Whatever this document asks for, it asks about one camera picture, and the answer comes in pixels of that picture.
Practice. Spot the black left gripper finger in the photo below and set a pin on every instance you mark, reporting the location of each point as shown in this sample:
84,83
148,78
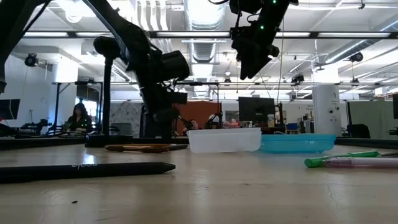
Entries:
160,127
171,126

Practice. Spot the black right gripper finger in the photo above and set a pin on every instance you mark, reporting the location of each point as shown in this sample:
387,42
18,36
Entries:
244,70
258,65

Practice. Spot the yellow pencil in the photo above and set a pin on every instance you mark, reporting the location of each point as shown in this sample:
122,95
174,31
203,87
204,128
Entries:
152,145

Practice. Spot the black pencil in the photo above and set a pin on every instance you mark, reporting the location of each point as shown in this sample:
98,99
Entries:
93,171

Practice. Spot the blue plastic box lid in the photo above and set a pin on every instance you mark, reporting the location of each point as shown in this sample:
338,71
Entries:
298,143

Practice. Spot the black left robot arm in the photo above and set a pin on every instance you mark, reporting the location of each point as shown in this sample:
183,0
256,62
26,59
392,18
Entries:
130,37

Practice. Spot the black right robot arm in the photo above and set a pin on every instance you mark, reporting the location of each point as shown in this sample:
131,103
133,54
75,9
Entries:
273,12

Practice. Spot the clear plastic supply box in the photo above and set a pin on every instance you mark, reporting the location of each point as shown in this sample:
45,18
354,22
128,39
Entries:
224,141

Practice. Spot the black computer monitor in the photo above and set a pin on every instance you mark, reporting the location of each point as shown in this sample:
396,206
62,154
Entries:
256,109

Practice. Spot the black desk lamp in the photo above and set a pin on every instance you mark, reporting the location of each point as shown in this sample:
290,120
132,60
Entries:
107,93

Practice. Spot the long ceiling light bar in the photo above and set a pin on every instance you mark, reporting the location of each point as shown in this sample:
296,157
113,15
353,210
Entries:
192,34

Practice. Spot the blue chair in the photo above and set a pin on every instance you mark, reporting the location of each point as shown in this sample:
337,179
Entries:
292,127

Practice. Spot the white round pillar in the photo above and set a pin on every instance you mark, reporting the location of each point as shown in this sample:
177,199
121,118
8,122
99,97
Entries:
326,105

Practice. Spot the person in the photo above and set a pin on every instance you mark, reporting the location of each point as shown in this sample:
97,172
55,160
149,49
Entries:
79,119

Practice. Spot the green pen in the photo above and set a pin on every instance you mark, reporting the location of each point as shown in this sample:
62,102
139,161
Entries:
314,162

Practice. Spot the black office chair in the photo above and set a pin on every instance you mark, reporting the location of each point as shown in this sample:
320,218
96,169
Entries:
358,131

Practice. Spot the purple pen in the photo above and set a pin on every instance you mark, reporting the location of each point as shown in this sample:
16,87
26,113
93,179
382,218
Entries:
360,162

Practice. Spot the orange partition wall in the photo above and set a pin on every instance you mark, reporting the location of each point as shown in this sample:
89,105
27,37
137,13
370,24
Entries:
199,113

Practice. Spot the silver ceiling air duct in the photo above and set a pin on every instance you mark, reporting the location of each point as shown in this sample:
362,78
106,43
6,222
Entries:
203,18

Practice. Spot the black ceiling camera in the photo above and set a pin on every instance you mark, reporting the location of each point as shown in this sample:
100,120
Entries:
31,59
356,57

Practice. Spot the black background table frame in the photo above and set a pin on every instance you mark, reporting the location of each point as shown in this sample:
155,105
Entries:
57,102

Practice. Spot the black aluminium table frame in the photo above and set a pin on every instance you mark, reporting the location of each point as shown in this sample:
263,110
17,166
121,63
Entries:
367,143

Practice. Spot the dark wall screen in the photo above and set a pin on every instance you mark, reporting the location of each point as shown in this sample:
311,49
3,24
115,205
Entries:
9,109

